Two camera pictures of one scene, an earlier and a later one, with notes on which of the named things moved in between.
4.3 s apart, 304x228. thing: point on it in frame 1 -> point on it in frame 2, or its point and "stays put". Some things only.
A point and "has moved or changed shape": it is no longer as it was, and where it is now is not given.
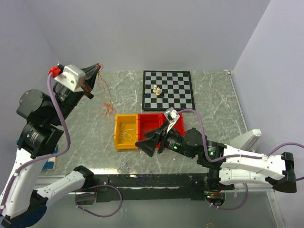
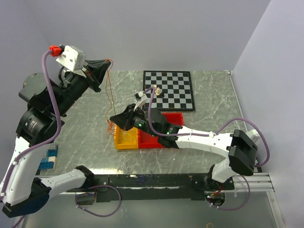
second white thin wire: x=124 y=168 stays put
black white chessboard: x=176 y=86 stays put
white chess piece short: x=157 y=92 stays put
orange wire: x=108 y=107 has moved or changed shape
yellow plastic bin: x=126 y=131 stays put
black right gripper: x=148 y=146 -> x=124 y=120
